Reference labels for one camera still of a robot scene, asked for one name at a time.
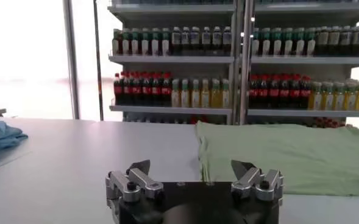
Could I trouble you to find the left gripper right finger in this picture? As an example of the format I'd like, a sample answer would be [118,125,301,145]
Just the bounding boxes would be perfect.
[230,159,285,202]

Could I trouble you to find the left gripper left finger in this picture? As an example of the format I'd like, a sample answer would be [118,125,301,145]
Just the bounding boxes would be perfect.
[105,159,165,203]

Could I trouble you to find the green t-shirt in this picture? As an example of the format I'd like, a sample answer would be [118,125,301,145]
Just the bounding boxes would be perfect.
[195,121,359,198]

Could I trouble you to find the red cap cola bottle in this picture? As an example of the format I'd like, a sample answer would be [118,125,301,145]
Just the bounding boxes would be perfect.
[113,72,123,107]
[290,74,301,110]
[269,74,280,110]
[279,74,290,110]
[249,75,260,109]
[151,72,162,107]
[122,72,132,107]
[161,72,172,107]
[131,72,142,107]
[141,72,152,107]
[258,74,269,110]
[300,75,311,110]

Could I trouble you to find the thin black pole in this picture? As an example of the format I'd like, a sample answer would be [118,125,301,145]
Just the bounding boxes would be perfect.
[93,0,104,122]

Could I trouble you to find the grey metal shelving unit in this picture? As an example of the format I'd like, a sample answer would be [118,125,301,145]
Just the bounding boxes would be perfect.
[107,0,243,125]
[240,0,359,128]

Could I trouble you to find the green cap tea bottle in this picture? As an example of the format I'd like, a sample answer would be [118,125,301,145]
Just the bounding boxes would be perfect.
[150,27,161,57]
[282,27,294,57]
[140,27,151,57]
[251,28,261,57]
[260,27,272,57]
[130,28,141,57]
[294,27,306,57]
[121,28,132,57]
[271,27,283,57]
[305,27,317,57]
[111,28,122,57]
[160,27,171,57]

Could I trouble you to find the dark label drink bottle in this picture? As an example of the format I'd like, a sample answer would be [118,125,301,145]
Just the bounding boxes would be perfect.
[222,26,233,55]
[201,26,212,55]
[211,26,222,55]
[171,26,182,55]
[190,26,201,55]
[351,26,359,57]
[180,26,191,55]
[339,26,352,57]

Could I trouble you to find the beige label drink bottle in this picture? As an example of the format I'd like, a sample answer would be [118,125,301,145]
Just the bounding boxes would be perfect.
[316,26,329,57]
[328,26,341,57]

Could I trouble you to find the grey window frame post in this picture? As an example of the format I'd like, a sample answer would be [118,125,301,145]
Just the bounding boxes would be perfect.
[62,0,81,120]

